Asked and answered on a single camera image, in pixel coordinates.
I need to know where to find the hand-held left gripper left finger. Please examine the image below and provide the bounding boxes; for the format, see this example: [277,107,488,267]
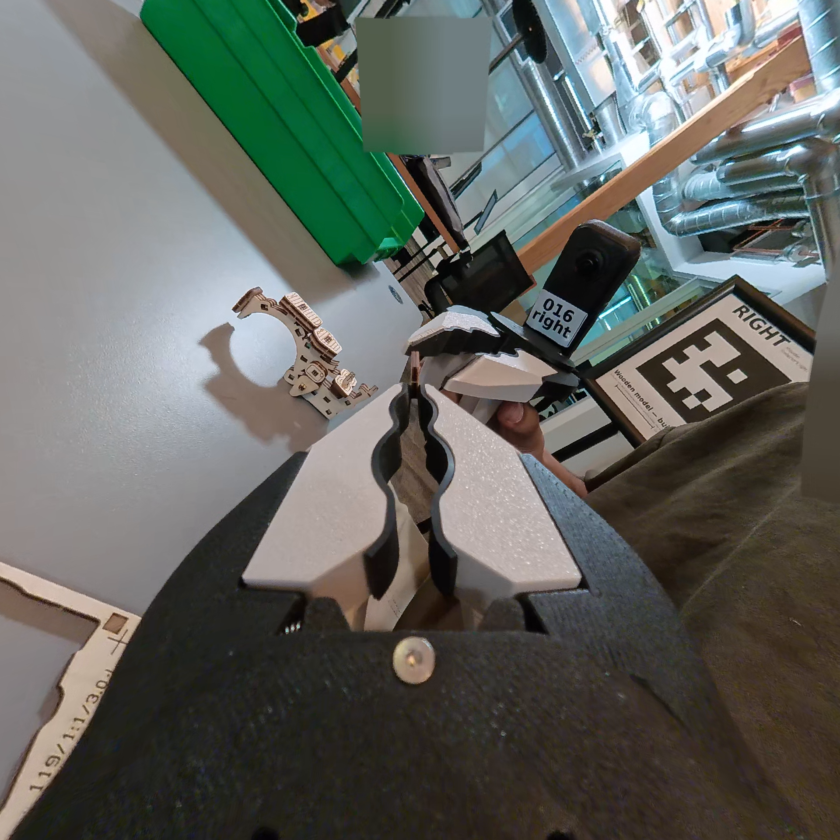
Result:
[240,385,411,632]

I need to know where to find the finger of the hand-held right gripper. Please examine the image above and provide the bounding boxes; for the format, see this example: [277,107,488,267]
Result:
[405,311,503,361]
[445,350,551,403]

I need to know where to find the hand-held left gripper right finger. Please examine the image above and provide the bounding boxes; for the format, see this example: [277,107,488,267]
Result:
[419,385,585,632]

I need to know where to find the wooden model assembly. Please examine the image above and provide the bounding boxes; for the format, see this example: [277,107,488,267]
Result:
[232,287,381,419]

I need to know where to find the person's right hand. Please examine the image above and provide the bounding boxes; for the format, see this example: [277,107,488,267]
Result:
[495,400,589,497]

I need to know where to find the black monitor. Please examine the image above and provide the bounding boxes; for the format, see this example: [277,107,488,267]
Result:
[469,231,534,309]

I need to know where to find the wooden beam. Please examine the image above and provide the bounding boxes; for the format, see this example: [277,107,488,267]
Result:
[515,33,815,277]

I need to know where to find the silver ventilation ducts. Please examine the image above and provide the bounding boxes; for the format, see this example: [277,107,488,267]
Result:
[525,0,840,247]

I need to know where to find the framed marker sign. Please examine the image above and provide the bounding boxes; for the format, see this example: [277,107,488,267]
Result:
[581,276,818,448]

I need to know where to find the black disc on pole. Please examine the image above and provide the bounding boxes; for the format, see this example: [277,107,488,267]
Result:
[512,0,549,63]

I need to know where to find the green plastic bin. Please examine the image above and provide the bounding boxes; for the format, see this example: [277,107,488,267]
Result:
[140,0,426,266]

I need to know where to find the laser-cut wooden parts sheet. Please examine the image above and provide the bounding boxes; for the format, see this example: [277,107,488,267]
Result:
[0,560,143,818]

